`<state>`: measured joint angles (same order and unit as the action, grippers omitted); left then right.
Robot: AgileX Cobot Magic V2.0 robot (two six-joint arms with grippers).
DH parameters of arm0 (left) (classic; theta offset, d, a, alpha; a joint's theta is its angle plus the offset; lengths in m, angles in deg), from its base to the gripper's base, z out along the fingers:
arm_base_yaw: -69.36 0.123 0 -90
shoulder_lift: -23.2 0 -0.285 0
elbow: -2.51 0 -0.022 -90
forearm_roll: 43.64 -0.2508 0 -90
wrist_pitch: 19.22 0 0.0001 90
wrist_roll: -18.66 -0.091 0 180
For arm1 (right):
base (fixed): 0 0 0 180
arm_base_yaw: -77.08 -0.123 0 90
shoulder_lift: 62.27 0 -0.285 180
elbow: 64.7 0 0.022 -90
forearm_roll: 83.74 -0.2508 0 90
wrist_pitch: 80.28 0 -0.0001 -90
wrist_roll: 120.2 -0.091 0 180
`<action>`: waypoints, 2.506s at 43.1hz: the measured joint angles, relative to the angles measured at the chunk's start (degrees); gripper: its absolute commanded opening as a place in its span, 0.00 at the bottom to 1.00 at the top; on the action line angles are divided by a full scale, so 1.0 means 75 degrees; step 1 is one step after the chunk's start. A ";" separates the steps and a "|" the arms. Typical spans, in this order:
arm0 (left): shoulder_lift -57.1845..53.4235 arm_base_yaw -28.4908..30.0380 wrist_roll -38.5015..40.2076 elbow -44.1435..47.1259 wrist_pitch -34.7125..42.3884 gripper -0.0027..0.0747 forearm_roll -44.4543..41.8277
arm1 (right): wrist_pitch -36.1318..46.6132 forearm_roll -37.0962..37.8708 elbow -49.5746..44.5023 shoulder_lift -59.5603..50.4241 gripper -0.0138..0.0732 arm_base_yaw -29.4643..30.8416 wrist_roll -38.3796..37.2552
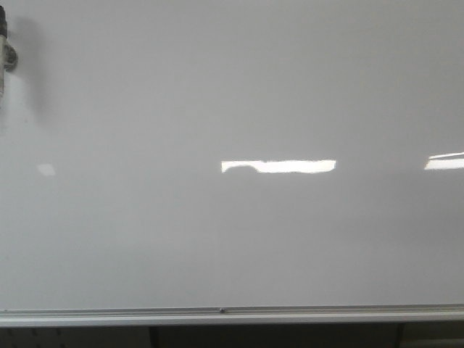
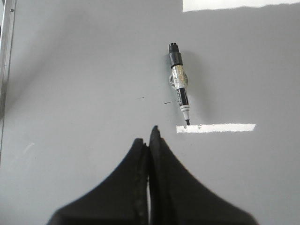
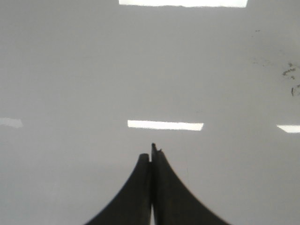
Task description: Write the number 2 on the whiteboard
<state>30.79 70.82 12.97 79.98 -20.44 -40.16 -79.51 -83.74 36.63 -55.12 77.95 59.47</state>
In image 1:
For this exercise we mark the black and white marker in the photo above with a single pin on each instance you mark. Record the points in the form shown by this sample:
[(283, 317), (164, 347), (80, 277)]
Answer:
[(8, 53)]

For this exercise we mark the white whiteboard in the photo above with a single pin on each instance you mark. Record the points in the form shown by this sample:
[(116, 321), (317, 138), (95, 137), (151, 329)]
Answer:
[(232, 162)]

